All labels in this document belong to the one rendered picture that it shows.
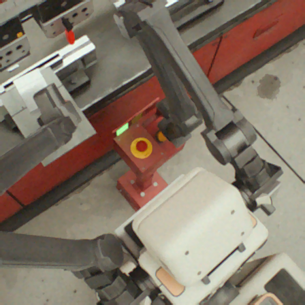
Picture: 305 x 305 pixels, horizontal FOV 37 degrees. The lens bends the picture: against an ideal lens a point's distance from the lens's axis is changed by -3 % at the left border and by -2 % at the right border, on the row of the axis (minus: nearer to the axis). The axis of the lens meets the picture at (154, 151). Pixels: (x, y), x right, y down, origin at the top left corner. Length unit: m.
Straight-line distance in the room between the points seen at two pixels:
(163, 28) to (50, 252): 0.53
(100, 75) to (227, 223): 0.80
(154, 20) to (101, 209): 1.43
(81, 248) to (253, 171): 0.44
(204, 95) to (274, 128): 1.51
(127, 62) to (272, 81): 1.24
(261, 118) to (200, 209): 1.67
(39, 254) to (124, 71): 0.88
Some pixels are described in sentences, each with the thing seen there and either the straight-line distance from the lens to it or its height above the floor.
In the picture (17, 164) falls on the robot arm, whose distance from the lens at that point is 0.89.
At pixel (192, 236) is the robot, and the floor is 1.38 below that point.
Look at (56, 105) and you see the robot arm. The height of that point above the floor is 1.27.
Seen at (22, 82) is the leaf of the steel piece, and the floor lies 1.00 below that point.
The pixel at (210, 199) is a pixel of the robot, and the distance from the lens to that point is 0.94.
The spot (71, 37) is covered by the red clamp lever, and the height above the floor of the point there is 1.20.
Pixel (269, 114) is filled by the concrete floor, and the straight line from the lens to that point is 2.59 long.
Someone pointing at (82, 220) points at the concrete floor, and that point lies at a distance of 2.33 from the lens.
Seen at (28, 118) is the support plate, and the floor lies 1.00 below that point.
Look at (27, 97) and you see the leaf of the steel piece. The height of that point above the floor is 1.00.
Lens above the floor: 2.29
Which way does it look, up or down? 72 degrees down
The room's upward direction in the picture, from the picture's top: 11 degrees clockwise
